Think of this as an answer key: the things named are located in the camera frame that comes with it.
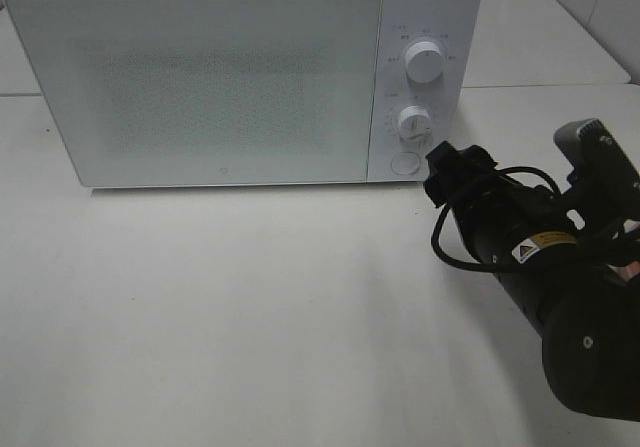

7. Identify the white microwave oven body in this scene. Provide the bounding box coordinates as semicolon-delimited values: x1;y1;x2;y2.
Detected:
9;0;482;191

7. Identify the white microwave door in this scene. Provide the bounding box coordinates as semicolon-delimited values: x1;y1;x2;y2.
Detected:
8;0;381;188

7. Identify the round white door button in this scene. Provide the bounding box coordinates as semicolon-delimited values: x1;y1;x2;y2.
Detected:
390;152;421;176

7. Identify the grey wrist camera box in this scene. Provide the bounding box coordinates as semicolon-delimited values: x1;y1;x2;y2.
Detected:
553;118;639;208

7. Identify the upper white power knob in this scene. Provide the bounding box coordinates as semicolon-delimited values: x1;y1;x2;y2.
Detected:
404;40;444;84

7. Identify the lower white timer knob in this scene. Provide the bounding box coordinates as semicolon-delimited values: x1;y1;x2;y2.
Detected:
397;106;432;142

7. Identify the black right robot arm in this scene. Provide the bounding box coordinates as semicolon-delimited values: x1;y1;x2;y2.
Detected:
424;143;639;421

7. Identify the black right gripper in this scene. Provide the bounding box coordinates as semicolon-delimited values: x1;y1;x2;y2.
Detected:
423;141;505;209

